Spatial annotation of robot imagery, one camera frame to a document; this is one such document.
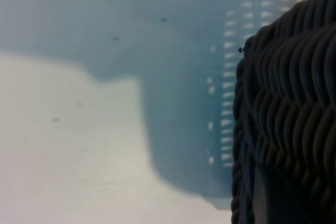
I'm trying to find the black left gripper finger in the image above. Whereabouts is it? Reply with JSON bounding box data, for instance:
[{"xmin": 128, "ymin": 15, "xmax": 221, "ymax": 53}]
[{"xmin": 251, "ymin": 166, "xmax": 297, "ymax": 224}]

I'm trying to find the dark brown wicker basket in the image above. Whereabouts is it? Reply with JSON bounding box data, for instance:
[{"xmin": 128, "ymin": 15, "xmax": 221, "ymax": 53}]
[{"xmin": 230, "ymin": 0, "xmax": 336, "ymax": 224}]

